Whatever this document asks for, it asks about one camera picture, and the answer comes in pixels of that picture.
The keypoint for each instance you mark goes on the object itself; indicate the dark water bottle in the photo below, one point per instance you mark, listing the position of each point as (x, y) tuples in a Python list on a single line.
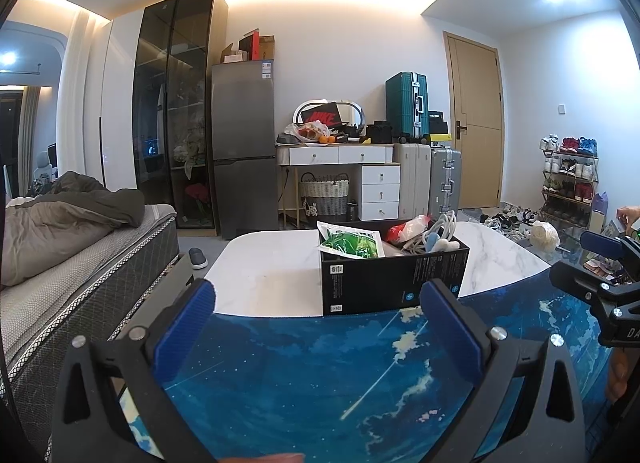
[(352, 212)]

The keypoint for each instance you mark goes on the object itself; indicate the grey quilted bed mattress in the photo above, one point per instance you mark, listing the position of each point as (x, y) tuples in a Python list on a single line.
[(75, 288)]

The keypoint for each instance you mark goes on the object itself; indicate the green and white sachet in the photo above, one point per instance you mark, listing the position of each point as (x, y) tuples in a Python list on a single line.
[(350, 243)]

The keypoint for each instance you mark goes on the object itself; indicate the black and red shoe box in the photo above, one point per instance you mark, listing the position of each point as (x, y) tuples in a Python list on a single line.
[(322, 115)]

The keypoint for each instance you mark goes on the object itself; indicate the beige suitcase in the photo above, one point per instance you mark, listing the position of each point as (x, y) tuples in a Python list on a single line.
[(412, 180)]

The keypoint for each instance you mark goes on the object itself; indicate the wooden door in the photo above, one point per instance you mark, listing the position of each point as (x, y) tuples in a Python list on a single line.
[(475, 118)]

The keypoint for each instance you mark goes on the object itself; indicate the person's right hand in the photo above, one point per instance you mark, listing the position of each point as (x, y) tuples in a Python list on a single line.
[(620, 375)]

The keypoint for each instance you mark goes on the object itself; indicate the white wardrobe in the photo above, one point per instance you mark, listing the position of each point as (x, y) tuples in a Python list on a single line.
[(120, 103)]

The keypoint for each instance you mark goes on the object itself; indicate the olive blanket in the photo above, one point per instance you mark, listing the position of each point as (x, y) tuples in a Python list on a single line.
[(50, 228)]

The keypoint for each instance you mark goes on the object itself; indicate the black cardboard box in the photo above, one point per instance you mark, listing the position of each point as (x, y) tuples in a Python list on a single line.
[(370, 283)]

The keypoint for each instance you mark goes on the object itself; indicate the black bag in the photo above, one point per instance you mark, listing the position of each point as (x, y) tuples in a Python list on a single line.
[(381, 133)]

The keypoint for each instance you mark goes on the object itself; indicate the pile of shoes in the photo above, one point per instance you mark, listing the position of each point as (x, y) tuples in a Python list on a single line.
[(510, 220)]

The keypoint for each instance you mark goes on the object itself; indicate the blue sky desk mat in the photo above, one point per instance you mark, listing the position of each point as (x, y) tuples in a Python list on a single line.
[(310, 368)]

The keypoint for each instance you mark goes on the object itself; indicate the crumpled white plastic bag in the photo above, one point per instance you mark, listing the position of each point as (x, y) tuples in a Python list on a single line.
[(545, 236)]

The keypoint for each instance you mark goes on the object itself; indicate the white open cardboard box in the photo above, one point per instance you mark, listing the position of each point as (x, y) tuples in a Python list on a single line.
[(234, 57)]

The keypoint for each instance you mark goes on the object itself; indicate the brown cardboard box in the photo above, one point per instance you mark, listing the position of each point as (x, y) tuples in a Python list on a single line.
[(267, 48)]

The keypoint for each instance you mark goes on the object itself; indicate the white office chair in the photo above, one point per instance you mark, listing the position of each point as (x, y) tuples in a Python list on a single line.
[(44, 168)]

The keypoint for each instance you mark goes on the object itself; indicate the grey slipper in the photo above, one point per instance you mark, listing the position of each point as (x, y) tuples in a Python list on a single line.
[(198, 258)]

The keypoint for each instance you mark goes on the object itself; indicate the beige curtain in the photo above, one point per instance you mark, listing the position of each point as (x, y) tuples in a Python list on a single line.
[(27, 143)]

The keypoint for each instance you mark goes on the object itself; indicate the round vanity mirror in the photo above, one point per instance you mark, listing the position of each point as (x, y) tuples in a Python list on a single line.
[(357, 113)]

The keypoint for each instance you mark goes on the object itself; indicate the dark glass cabinet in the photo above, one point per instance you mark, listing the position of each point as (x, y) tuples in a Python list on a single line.
[(170, 93)]

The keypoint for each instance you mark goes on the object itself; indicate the white dresser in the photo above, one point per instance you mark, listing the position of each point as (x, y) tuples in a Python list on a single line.
[(380, 193)]

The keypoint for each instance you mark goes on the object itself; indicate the black and yellow box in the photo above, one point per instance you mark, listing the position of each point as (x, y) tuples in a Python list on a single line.
[(438, 129)]

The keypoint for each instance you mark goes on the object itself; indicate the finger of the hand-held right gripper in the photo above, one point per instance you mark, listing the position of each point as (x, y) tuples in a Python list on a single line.
[(602, 243), (580, 280)]

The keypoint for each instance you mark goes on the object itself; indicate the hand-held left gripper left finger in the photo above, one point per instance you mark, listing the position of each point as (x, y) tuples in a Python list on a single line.
[(185, 333)]

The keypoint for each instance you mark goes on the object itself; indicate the white plush toy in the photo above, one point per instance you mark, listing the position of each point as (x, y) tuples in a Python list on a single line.
[(440, 244)]

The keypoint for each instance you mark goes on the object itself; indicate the shoe rack with shoes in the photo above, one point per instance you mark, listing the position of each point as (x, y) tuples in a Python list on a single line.
[(570, 178)]

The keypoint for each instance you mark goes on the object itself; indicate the silver suitcase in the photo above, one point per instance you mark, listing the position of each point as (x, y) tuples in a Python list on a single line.
[(445, 183)]

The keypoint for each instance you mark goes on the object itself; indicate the wicker basket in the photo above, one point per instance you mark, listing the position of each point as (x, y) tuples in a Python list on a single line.
[(324, 195)]

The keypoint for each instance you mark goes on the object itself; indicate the red and white packet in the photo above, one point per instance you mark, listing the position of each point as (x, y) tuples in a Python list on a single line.
[(400, 232)]

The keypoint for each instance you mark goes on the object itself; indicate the teal suitcase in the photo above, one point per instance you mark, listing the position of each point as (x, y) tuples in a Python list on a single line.
[(402, 105)]

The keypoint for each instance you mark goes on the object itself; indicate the grey refrigerator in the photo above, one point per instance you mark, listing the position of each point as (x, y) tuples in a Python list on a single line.
[(245, 133)]

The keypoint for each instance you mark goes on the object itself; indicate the person's left hand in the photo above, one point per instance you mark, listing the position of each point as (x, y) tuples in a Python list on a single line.
[(265, 458)]

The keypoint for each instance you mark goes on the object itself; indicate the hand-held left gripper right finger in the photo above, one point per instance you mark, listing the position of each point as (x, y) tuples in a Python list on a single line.
[(452, 328)]

